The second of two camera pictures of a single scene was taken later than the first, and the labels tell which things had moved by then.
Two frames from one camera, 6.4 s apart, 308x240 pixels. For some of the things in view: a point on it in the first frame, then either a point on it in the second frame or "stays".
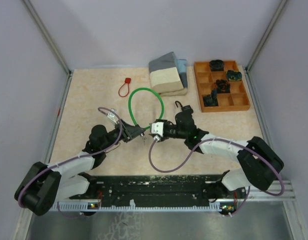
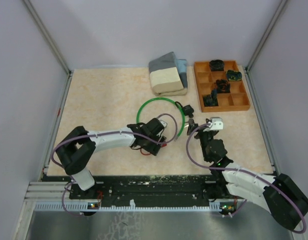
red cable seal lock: (127, 80) -> (162, 146)
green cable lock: (158, 95) -> (160, 98)
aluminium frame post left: (56, 49) stays
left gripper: (135, 131) -> (153, 148)
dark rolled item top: (216, 65) stays
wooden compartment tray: (221, 90) stays
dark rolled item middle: (222, 86) stays
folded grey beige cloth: (168, 75) stays
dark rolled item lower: (211, 100) stays
